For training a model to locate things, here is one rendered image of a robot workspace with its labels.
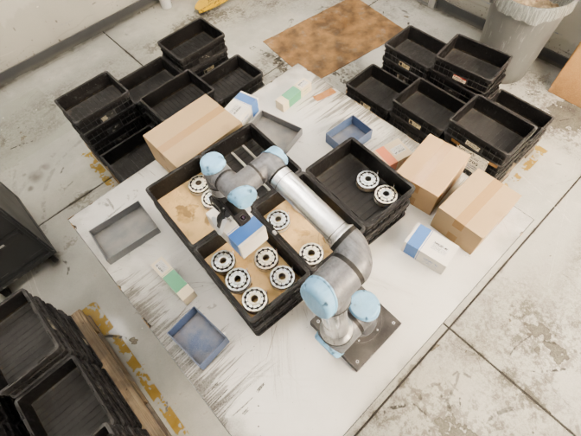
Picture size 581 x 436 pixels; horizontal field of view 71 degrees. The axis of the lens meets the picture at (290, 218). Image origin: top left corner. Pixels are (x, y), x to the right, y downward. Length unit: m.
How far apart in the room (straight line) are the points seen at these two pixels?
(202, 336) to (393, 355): 0.78
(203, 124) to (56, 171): 1.72
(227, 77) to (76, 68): 1.70
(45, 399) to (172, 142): 1.35
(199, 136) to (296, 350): 1.11
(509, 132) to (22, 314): 2.85
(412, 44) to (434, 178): 1.67
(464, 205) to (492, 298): 0.96
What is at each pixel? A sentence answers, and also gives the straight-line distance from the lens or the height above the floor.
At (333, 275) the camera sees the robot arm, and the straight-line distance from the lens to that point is 1.08.
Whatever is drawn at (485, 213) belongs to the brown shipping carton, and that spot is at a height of 0.86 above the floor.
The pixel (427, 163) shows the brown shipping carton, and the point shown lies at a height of 0.86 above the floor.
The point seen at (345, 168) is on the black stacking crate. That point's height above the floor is 0.83.
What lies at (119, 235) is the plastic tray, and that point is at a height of 0.70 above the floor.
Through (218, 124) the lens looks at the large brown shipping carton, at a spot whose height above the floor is 0.90.
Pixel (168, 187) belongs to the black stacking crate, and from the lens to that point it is 1.97.
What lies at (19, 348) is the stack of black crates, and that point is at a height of 0.49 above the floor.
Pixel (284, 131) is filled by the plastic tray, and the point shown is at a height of 0.70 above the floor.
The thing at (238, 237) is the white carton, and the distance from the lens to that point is 1.43.
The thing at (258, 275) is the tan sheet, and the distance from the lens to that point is 1.70.
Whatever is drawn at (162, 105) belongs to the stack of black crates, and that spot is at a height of 0.49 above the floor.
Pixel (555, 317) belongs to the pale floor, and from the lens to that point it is 2.86.
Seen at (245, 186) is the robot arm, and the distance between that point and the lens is 1.17.
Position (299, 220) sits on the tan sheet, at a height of 0.83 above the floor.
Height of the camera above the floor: 2.38
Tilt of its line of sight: 59 degrees down
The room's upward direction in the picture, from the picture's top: 6 degrees counter-clockwise
